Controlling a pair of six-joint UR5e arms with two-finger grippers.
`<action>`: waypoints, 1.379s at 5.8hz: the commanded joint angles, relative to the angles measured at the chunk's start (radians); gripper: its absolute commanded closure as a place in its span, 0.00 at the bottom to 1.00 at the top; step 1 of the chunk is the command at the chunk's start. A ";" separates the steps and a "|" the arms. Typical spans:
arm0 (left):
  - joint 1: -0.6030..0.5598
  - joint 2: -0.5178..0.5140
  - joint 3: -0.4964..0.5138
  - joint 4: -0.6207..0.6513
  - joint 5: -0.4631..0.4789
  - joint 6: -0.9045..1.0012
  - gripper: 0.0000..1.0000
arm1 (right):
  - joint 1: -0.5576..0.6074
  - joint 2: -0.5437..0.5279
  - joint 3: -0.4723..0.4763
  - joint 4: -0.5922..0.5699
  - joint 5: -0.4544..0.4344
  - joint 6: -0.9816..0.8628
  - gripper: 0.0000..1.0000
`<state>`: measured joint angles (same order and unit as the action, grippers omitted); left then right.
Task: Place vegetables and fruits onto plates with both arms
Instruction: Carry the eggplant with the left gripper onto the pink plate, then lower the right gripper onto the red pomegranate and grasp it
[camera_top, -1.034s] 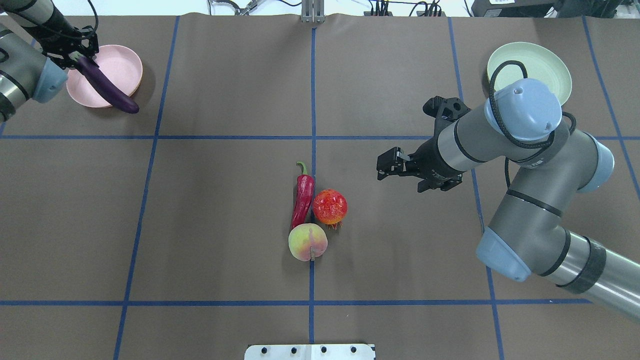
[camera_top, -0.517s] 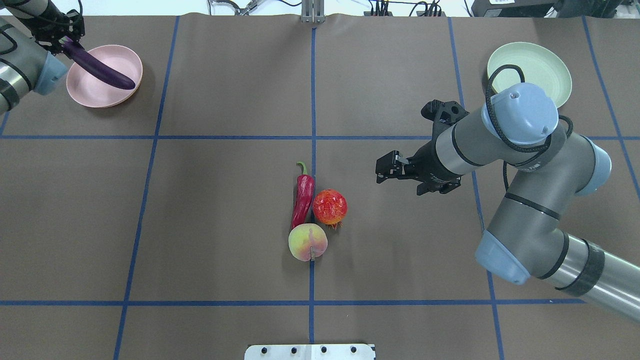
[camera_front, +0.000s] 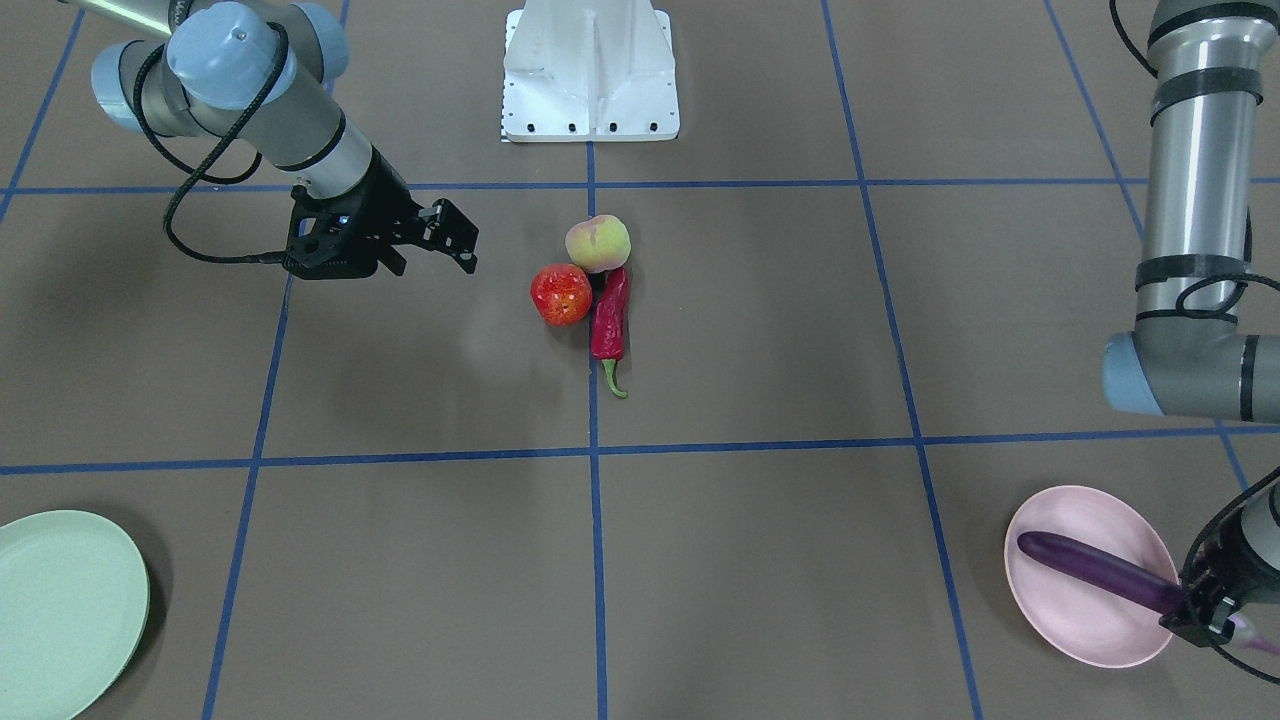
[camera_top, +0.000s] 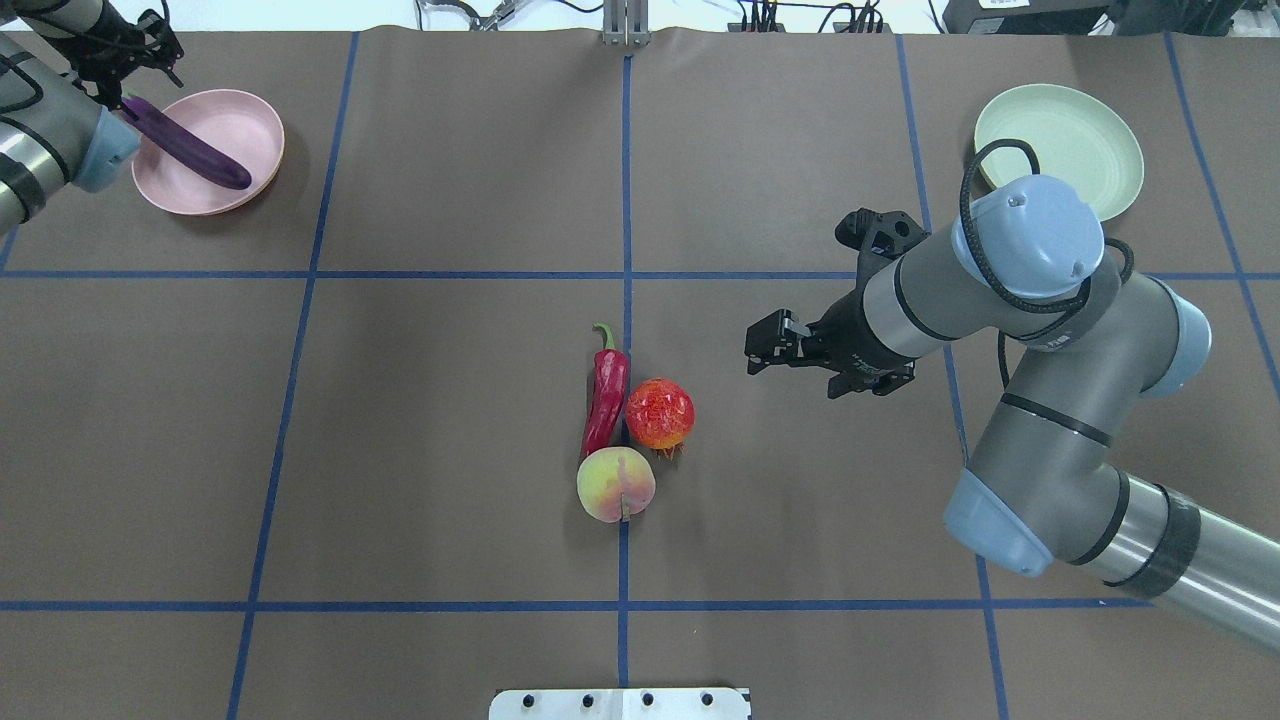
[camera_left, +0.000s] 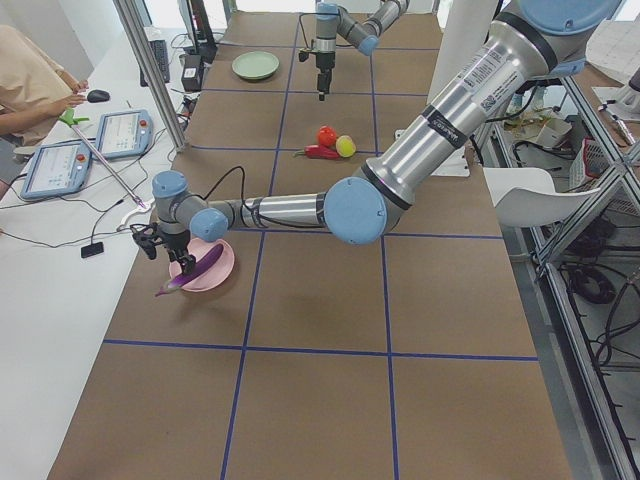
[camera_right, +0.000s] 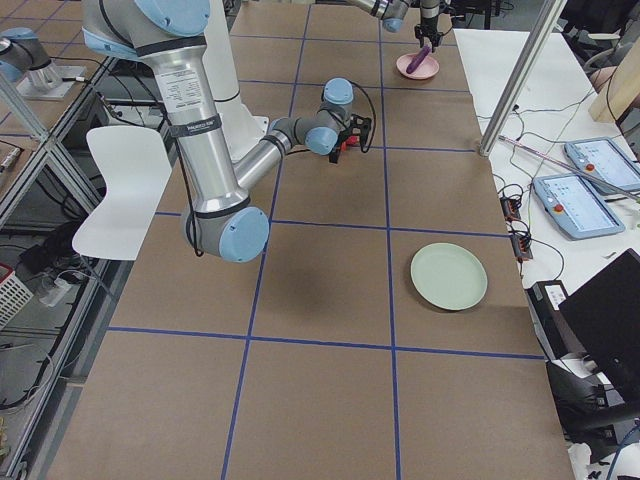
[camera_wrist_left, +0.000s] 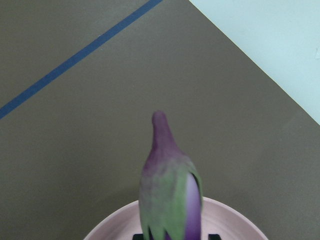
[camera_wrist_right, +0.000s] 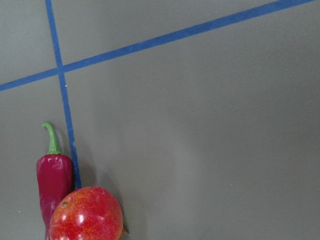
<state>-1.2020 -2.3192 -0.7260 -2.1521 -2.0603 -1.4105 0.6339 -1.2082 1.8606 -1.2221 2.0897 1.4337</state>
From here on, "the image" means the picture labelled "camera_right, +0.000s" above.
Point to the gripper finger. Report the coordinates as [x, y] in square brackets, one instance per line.
[435, 39]
[418, 35]
[365, 140]
[336, 152]

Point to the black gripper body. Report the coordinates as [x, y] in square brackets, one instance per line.
[340, 145]
[428, 20]

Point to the purple eggplant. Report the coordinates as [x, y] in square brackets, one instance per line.
[418, 59]

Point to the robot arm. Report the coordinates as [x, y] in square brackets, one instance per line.
[169, 37]
[392, 13]

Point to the red pomegranate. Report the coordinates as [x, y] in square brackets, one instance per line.
[351, 142]

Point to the pink plate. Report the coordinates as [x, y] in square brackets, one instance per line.
[428, 68]

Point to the metal reacher grabber tool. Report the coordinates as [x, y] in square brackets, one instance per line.
[546, 158]

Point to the green plate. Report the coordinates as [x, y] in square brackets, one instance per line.
[448, 276]

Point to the white chair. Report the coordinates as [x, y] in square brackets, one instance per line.
[134, 164]

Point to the far blue teach pendant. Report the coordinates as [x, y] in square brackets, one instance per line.
[603, 158]

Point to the blue teach pendant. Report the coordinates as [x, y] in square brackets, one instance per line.
[576, 207]
[603, 158]

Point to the near blue teach pendant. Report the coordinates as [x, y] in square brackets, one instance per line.
[576, 207]

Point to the black power box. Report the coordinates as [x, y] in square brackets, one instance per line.
[553, 332]

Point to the black laptop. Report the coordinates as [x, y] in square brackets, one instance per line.
[604, 315]

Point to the white plastic basket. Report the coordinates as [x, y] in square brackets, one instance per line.
[15, 295]

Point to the aluminium frame post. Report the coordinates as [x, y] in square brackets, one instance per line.
[532, 48]

